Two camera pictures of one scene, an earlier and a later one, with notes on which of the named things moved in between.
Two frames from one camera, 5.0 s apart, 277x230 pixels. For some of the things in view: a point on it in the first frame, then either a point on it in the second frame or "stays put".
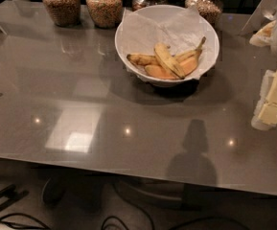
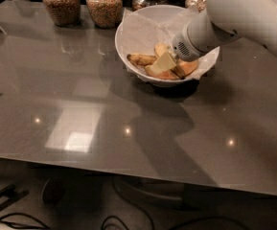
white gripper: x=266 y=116 -> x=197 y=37
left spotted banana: x=142 y=59 stays put
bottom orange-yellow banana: x=160 y=71 stays put
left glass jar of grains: x=63 y=4 stays put
